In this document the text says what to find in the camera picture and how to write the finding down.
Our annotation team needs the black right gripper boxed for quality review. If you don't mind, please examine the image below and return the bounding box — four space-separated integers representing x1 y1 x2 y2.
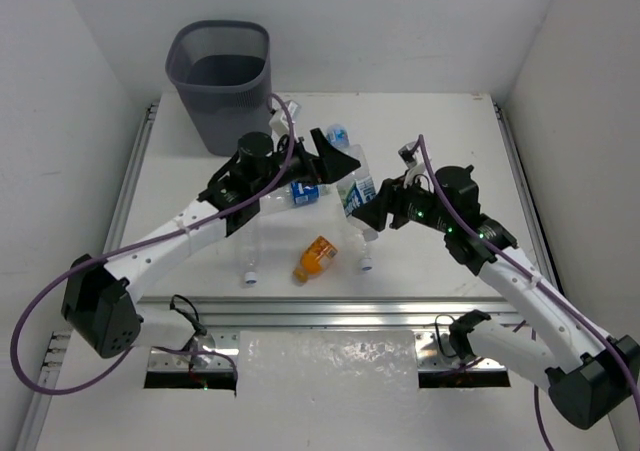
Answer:
354 167 453 233

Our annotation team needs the clear bottle green-blue label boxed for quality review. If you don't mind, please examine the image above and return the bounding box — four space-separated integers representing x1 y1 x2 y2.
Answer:
336 145 377 218

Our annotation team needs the clear unlabelled bottle white cap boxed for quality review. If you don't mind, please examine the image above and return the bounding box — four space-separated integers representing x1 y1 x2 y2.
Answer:
347 225 379 273

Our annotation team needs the orange juice bottle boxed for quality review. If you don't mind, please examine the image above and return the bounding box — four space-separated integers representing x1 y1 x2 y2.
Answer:
292 236 338 284

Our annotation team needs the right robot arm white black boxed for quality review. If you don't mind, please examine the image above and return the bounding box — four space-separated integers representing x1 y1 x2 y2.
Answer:
352 166 639 429

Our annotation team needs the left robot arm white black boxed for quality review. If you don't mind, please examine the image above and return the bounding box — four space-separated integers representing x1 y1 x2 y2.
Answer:
62 129 360 359

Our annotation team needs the grey mesh waste bin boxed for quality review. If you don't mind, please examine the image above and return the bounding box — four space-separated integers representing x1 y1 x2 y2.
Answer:
165 20 272 157

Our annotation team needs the small bottle light blue label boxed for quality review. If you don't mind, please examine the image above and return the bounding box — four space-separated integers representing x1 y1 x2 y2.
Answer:
325 124 350 149

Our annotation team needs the clear bottle dark blue label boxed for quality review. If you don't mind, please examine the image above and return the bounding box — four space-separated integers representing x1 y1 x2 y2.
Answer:
260 182 331 215

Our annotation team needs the clear crushed bottle white cap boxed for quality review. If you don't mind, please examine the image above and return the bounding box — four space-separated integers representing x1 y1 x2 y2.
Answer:
236 217 262 287

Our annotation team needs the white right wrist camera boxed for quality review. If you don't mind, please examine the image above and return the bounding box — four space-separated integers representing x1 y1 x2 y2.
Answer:
398 141 425 174

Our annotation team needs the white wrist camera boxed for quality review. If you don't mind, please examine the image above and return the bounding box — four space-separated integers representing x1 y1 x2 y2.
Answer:
269 100 301 136
398 141 425 174

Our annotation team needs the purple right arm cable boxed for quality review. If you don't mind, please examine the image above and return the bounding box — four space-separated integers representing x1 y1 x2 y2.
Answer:
414 134 640 451

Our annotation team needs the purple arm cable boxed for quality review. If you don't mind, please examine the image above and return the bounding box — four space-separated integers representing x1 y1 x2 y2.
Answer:
414 134 640 451
10 93 296 396

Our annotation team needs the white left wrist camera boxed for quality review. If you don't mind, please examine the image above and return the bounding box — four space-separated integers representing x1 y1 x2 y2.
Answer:
269 100 301 136

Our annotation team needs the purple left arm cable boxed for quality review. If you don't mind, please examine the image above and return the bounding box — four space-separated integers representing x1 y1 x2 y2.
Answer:
10 93 296 396

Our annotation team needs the aluminium right side rail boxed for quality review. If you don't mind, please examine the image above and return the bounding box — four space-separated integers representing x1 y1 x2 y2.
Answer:
493 101 564 294

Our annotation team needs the aluminium rail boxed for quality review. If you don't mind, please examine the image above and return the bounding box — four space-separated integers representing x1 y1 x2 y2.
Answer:
15 100 159 450
143 297 522 330
493 101 564 294

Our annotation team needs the aluminium front rail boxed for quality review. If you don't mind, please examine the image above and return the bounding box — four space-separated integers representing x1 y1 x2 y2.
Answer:
143 297 522 330

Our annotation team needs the aluminium left side rail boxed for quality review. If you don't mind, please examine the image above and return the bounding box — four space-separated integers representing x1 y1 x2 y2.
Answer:
15 100 159 450

